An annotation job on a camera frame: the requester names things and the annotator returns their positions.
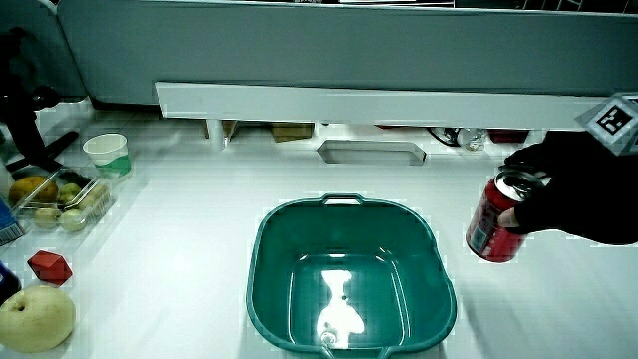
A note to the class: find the person's right hand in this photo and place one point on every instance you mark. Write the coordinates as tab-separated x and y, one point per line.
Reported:
578	199

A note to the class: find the red cola can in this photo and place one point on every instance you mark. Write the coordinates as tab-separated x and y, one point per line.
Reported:
491	224

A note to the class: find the white desk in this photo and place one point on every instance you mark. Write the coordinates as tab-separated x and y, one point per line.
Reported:
199	249

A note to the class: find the dark red object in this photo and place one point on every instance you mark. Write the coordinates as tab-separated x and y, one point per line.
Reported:
507	135

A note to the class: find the white shelf ledge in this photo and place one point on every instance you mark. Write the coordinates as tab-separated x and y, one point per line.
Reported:
349	106

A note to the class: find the green plastic basin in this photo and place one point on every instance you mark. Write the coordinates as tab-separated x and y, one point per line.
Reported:
299	234

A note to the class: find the brown cardboard box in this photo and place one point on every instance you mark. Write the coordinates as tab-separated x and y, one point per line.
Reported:
291	131

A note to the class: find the grey partition panel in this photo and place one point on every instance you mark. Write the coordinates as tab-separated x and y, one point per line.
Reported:
324	50

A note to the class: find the white green paper cup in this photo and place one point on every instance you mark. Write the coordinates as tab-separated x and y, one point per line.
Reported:
107	152

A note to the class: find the clear plastic fruit container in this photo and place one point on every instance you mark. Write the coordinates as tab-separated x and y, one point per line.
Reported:
85	207

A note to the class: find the small green fruit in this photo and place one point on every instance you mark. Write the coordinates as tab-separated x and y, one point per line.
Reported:
47	218
70	190
73	220

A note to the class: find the red angular block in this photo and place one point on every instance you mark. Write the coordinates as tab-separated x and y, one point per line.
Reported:
50	266

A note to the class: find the orange mango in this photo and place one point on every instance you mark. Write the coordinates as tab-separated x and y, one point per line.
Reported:
30	188

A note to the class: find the yellow pear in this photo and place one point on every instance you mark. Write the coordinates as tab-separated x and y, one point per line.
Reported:
37	319

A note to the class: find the black tripod stand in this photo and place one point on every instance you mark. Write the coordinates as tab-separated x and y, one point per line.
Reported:
22	124

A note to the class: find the blue carton box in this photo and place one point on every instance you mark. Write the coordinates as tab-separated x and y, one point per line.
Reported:
7	224

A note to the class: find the dark blue object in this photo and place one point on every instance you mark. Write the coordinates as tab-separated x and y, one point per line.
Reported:
6	283

